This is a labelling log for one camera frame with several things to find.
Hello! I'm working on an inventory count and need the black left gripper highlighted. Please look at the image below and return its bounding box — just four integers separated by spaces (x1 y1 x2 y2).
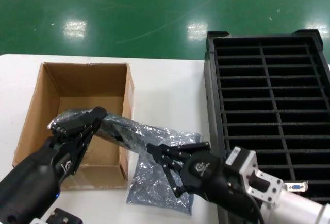
0 107 107 224

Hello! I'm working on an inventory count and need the grey antistatic bag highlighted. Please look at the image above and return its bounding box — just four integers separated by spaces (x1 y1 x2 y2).
47 107 176 158
125 130 202 212

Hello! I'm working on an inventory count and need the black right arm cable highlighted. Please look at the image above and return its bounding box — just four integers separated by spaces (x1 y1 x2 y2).
246 190 266 224

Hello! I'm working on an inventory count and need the black slotted container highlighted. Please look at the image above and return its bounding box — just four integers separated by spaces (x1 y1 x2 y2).
203 29 330 224

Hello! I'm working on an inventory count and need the black graphics card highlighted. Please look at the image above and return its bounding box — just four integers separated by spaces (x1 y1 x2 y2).
283 181 309 193
96 115 157 156

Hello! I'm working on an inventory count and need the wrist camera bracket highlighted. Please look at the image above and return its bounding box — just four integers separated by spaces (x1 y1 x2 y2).
45 208 85 224
225 145 284 204

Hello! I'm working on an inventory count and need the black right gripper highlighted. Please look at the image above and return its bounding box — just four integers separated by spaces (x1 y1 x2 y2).
147 142 263 224

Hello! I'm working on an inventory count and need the brown cardboard box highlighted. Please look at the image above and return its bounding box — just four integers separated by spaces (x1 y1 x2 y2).
12 62 135 191

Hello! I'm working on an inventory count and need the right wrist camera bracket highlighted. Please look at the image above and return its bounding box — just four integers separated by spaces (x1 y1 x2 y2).
225 145 284 204

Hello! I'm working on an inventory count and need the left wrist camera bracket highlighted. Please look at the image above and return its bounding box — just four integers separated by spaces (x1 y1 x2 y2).
45 208 85 224

